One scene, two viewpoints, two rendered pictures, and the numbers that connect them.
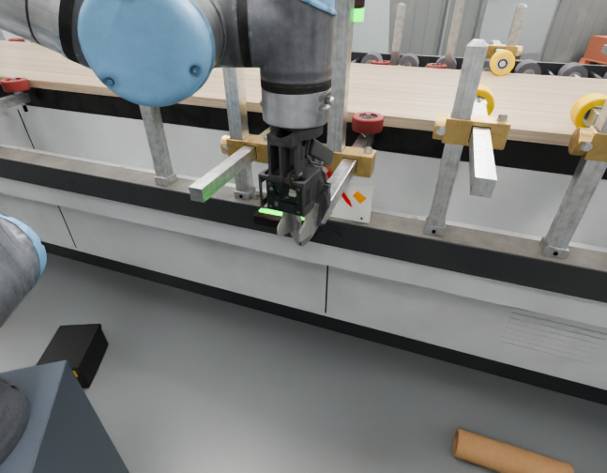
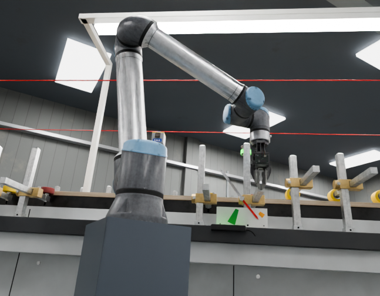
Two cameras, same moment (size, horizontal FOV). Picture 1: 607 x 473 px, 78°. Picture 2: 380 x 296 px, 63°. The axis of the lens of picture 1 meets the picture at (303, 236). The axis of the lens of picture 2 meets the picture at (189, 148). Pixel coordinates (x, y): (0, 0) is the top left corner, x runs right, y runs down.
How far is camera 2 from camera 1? 1.16 m
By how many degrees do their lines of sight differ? 57
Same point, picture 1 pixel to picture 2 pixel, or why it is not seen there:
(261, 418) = not seen: outside the picture
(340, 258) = (253, 258)
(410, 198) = not seen: hidden behind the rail
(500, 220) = not seen: hidden behind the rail
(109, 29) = (252, 91)
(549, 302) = (362, 263)
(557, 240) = (348, 224)
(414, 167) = (274, 222)
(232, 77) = (202, 168)
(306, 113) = (266, 135)
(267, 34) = (258, 115)
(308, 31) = (266, 117)
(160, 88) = (258, 102)
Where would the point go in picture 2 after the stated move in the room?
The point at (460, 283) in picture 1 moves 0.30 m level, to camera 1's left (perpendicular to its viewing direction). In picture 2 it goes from (318, 261) to (262, 256)
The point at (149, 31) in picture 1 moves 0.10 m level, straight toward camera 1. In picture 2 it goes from (258, 93) to (278, 83)
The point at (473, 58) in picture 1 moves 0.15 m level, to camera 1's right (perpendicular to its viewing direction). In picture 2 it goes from (292, 159) to (316, 162)
